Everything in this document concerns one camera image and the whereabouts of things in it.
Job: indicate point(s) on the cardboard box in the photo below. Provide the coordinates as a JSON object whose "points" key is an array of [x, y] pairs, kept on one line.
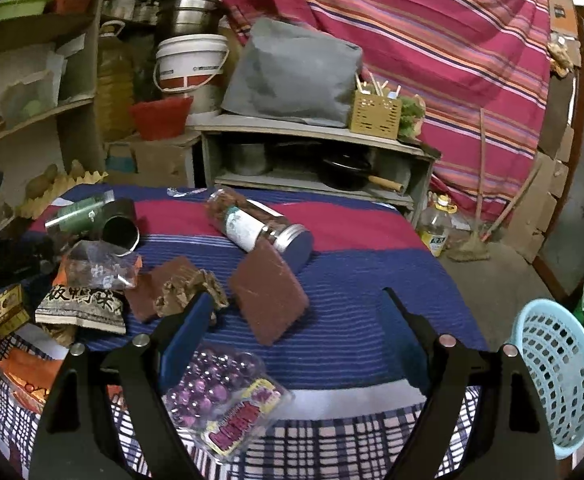
{"points": [[154, 160]]}

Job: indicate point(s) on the blue and red striped blanket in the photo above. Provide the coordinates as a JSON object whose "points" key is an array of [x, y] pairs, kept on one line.
{"points": [[352, 240]]}

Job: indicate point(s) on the wooden corner shelf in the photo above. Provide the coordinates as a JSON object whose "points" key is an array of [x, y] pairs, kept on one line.
{"points": [[32, 110]]}

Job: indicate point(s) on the orange snack packet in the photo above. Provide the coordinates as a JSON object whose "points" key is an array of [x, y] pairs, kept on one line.
{"points": [[27, 372]]}

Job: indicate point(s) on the light blue plastic basket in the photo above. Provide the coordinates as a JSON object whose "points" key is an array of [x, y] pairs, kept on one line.
{"points": [[557, 375]]}

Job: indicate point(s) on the brown paper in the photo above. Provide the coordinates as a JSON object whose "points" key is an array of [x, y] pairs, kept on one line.
{"points": [[209, 287]]}

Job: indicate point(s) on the grey wooden shelf unit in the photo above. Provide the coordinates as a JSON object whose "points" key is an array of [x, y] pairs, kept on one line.
{"points": [[292, 132]]}

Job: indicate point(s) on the potato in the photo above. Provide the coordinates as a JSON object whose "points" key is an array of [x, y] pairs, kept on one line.
{"points": [[39, 182], [78, 169]]}

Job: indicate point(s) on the steel pot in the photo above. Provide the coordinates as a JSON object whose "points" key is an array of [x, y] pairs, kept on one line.
{"points": [[187, 12]]}

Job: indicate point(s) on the yellow printed box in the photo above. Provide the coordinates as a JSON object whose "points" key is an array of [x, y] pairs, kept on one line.
{"points": [[4, 310]]}

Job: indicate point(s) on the clear blister tray purple balls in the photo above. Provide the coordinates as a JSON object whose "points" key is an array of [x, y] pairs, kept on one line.
{"points": [[222, 400]]}

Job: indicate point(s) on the ginger root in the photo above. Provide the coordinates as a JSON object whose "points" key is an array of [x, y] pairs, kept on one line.
{"points": [[561, 57]]}

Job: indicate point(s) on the yellow chopstick holder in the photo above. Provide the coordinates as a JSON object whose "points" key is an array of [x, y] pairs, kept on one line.
{"points": [[374, 115]]}

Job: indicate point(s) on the green metal can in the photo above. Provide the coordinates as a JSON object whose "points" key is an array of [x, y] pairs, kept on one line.
{"points": [[79, 212]]}

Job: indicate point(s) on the large oil jug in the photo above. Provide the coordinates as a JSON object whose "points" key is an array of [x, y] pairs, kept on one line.
{"points": [[114, 85]]}

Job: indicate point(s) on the clear jar with blue lid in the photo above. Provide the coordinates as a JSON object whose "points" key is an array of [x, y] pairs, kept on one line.
{"points": [[257, 227]]}

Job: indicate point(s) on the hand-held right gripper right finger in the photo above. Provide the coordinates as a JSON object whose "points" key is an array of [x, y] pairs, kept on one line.
{"points": [[412, 355]]}

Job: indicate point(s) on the red plastic basket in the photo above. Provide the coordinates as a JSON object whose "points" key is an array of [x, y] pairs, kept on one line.
{"points": [[161, 117]]}

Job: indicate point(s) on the green plastic basin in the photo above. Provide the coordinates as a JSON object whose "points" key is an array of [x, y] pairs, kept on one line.
{"points": [[19, 7]]}

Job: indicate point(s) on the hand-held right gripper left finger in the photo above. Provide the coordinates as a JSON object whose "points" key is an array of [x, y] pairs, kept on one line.
{"points": [[188, 332]]}

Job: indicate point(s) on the green leafy vegetable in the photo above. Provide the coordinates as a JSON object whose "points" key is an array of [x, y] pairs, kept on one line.
{"points": [[411, 116]]}

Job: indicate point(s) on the black tin can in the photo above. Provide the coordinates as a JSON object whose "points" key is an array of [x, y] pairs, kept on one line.
{"points": [[119, 225]]}

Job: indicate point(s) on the plaid cloth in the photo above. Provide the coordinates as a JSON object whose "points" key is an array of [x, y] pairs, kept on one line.
{"points": [[317, 445]]}

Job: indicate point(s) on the white and orange snack bag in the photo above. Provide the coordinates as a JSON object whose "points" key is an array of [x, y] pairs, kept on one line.
{"points": [[84, 290]]}

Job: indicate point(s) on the straw broom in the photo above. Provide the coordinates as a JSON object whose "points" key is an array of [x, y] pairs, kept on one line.
{"points": [[472, 247]]}

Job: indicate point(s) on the oil bottle with yellow cap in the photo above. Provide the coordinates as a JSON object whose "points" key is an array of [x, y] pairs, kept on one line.
{"points": [[437, 227]]}

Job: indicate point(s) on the white plastic bucket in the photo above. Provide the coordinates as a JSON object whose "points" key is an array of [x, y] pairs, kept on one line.
{"points": [[192, 65]]}

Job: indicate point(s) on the yellow egg tray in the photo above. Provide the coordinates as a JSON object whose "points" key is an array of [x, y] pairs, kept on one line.
{"points": [[47, 199]]}

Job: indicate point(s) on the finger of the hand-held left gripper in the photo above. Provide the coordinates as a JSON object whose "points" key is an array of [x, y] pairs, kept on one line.
{"points": [[19, 255]]}

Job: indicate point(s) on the large brown scouring pad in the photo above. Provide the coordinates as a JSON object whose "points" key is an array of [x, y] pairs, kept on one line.
{"points": [[272, 295]]}

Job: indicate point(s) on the grey fabric bag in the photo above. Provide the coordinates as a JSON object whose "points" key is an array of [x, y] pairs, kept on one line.
{"points": [[292, 72]]}

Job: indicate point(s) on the small metal pot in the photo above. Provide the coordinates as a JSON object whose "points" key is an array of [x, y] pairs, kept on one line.
{"points": [[248, 159]]}

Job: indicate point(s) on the red striped curtain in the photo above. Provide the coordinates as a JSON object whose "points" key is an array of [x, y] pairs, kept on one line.
{"points": [[422, 50]]}

